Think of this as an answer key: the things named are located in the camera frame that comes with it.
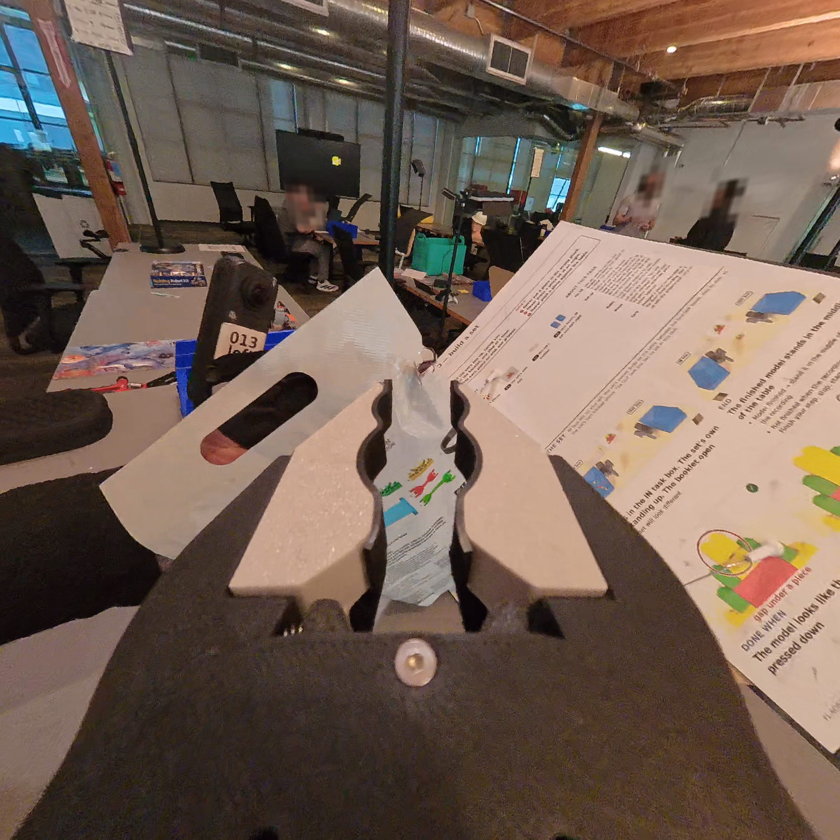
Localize silver air duct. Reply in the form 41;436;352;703
123;0;641;126

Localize black wall screen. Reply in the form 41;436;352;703
275;129;362;200

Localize black round base pole stand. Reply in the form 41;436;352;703
105;52;186;256

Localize printed plastic toy bag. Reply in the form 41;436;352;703
98;266;462;608

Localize white paper chart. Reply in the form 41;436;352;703
63;0;135;56

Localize blue toy box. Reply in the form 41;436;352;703
149;260;208;290

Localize green tote bag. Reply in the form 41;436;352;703
411;232;468;277

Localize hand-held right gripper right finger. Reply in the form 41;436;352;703
450;381;610;631

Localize colourful printed sheet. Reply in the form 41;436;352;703
51;339;179;382

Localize paned window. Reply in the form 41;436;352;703
0;23;89;191

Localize red arrow sign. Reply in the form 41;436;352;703
36;18;74;91

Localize grey table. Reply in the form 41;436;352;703
47;243;309;393

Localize person's left forearm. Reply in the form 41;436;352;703
0;468;165;647

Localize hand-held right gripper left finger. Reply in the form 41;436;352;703
227;381;395;629

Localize person's left hand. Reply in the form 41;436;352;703
199;430;256;467

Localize printed instruction sheet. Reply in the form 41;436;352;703
433;221;840;754

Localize red handled pliers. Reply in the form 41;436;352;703
91;369;179;395

